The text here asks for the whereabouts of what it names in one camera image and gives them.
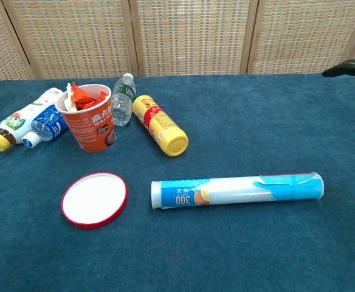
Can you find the black and silver right hand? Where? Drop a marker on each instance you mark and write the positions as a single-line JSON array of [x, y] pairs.
[[350, 68]]

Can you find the blue white cylindrical tube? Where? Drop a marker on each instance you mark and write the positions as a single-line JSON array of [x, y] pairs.
[[235, 192]]

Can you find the yellow bottle with red label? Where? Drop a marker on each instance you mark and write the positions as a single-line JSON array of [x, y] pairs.
[[160, 124]]

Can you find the blue tablecloth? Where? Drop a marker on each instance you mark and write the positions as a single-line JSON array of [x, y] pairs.
[[226, 249]]

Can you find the clear bottle with green label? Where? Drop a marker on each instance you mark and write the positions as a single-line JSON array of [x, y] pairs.
[[123, 102]]

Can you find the orange instant noodle cup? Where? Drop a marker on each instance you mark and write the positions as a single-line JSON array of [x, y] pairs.
[[92, 127]]

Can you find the red snack wrapper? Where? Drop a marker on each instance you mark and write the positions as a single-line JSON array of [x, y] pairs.
[[84, 97]]

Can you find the white plastic fork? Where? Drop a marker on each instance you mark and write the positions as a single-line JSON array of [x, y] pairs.
[[69, 100]]

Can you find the white lid with red rim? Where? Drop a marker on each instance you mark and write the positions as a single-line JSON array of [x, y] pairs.
[[94, 200]]

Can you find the clear bottle with blue label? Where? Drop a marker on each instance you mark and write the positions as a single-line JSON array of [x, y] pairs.
[[48, 124]]

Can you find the tea bottle with yellow cap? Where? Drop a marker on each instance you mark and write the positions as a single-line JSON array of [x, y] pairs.
[[16, 123]]

